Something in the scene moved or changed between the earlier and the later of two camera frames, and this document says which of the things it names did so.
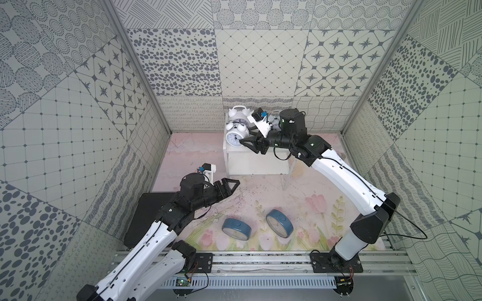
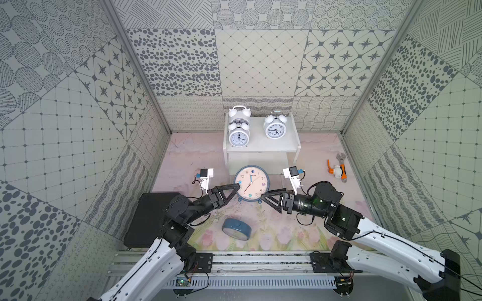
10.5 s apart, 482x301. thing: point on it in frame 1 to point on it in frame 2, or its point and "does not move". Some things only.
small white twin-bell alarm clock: [236, 130] does not move
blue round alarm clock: [279, 223] to [253, 181]
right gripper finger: [255, 148] to [275, 200]
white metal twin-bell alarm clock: [274, 120] does not move
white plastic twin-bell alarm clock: [238, 112] does not move
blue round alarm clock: [236, 229] does not move
